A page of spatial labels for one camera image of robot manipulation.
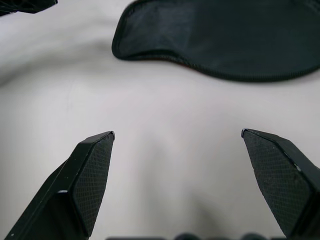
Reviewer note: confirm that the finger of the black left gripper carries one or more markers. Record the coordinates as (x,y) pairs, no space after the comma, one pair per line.
(22,6)

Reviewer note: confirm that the red paddle case black trim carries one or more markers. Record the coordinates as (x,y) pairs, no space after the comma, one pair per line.
(225,37)

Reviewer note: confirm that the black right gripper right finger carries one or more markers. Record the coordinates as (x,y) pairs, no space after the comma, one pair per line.
(277,180)

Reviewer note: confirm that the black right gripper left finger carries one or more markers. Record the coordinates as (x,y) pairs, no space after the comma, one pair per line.
(82,180)

